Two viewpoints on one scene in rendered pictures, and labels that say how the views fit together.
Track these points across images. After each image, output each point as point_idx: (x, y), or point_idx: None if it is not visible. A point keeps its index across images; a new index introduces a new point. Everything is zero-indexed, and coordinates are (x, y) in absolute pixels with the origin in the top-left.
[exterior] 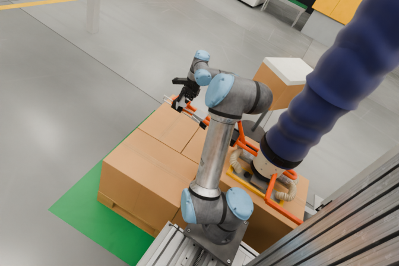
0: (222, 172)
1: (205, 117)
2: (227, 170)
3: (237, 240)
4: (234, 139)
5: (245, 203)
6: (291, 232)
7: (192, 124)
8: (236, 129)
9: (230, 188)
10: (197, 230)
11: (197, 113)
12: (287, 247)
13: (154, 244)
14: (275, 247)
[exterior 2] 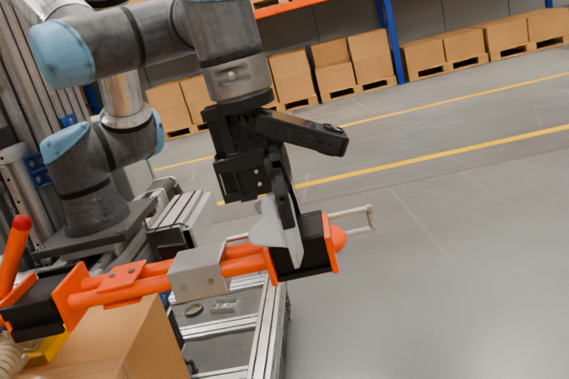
0: (88, 321)
1: (174, 260)
2: (71, 335)
3: (62, 230)
4: (42, 280)
5: (56, 134)
6: (18, 63)
7: None
8: (23, 303)
9: (81, 127)
10: (135, 204)
11: (211, 249)
12: (29, 61)
13: (199, 210)
14: (33, 92)
